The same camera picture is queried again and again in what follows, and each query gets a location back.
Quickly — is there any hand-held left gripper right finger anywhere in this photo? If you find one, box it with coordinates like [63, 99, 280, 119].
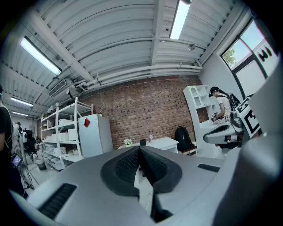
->
[139, 146, 225, 226]

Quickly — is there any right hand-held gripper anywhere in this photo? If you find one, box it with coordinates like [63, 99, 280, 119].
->
[203, 96, 262, 144]

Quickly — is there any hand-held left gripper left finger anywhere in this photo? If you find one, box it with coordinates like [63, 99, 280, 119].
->
[8, 146, 155, 226]

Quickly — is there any white desk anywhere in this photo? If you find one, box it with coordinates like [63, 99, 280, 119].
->
[117, 136, 179, 154]

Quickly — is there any white bookcase cabinet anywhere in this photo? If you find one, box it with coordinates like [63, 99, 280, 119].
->
[182, 85, 224, 159]

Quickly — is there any dark wooden stool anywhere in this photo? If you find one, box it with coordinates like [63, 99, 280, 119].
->
[178, 144, 198, 156]

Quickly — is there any black backpack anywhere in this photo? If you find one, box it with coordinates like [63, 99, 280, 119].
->
[174, 126, 194, 152]

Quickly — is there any white metal shelving rack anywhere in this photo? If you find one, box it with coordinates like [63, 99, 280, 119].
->
[39, 97, 95, 171]

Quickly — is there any black framed window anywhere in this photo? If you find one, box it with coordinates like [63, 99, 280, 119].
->
[218, 16, 279, 100]

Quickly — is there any small black screen device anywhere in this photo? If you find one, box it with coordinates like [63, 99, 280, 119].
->
[12, 153, 23, 168]

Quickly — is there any ceiling air vent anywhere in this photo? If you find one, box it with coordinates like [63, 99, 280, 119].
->
[47, 79, 67, 97]

